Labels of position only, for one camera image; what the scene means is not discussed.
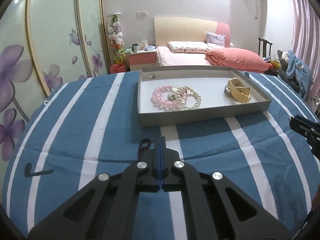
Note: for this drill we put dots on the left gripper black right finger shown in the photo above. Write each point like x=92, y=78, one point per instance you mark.
x=215, y=207

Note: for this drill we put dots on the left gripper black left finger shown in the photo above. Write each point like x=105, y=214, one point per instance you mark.
x=106, y=207

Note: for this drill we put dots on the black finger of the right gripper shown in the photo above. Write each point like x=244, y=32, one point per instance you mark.
x=306, y=121
x=300, y=128

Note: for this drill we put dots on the blue plush blanket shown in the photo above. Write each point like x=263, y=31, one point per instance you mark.
x=298, y=69

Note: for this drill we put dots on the blue white striped cloth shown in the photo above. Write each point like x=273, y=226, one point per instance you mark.
x=88, y=127

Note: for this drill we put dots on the gold wristwatch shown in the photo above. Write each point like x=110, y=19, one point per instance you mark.
x=238, y=91

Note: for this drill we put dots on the dark wooden chair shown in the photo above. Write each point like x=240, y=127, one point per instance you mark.
x=264, y=47

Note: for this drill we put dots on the folded salmon duvet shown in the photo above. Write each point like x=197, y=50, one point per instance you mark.
x=240, y=59

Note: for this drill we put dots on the pink curtain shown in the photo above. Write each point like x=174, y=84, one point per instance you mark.
x=306, y=39

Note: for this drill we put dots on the grey cardboard tray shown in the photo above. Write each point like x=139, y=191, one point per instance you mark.
x=183, y=94

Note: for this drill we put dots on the purple patterned pillow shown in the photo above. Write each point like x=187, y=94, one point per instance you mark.
x=217, y=39

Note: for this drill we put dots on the white floral pillow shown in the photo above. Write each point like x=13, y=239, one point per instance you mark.
x=188, y=47

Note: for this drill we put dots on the pink bed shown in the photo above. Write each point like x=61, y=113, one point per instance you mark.
x=165, y=57

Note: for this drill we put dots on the red waste bin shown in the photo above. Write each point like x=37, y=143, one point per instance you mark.
x=118, y=68

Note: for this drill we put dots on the pink beige nightstand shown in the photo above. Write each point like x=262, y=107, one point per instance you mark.
x=141, y=59

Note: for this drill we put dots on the stack of plush toys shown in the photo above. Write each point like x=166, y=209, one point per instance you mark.
x=115, y=38

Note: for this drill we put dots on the beige pink headboard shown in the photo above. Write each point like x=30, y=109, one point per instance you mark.
x=187, y=29

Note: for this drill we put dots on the floral sliding wardrobe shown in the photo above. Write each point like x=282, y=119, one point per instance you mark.
x=44, y=44

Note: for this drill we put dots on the wall power socket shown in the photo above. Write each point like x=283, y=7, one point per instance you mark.
x=142, y=13

